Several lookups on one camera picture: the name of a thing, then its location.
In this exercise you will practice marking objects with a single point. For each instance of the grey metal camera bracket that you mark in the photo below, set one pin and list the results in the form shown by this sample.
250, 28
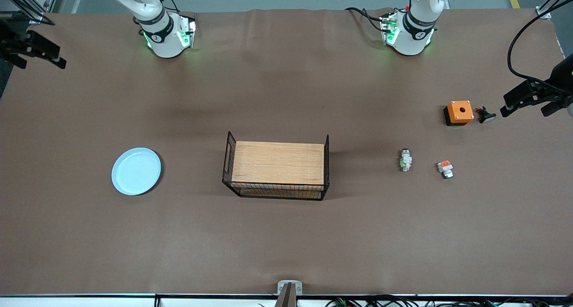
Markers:
290, 285

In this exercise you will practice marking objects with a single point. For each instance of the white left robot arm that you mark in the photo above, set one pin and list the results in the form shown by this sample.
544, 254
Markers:
414, 38

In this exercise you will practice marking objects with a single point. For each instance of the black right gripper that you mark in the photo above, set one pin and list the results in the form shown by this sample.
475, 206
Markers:
10, 40

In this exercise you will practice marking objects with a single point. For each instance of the light blue round plate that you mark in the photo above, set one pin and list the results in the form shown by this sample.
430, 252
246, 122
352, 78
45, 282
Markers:
136, 171

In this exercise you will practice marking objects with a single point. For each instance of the white switch with orange tab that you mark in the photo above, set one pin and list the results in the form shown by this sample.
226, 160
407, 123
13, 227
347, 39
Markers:
446, 169

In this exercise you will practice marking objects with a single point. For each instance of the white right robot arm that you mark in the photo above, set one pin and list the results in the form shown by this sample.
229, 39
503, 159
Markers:
161, 38

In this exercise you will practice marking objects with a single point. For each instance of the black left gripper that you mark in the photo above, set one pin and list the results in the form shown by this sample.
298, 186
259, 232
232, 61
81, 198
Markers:
563, 78

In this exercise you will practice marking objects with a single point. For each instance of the white switch with green tab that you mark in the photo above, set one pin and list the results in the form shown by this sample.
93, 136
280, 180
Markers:
405, 160

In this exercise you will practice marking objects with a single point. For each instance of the brown camera stand post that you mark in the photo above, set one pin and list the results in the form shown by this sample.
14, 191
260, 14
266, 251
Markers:
286, 299

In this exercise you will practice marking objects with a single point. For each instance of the orange button box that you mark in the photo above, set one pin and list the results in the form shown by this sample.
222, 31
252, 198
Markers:
459, 112

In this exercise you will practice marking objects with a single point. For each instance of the brown table cover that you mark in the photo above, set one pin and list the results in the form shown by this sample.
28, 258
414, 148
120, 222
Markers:
286, 96

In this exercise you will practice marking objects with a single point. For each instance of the black push button head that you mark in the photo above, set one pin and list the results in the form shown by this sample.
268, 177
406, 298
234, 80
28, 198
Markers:
486, 116

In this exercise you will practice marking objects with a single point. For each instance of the aluminium frame post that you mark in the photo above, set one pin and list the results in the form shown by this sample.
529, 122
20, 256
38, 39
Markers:
27, 5
553, 5

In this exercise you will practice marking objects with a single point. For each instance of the wooden board lid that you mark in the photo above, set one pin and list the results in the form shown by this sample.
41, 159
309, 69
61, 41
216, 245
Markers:
277, 163

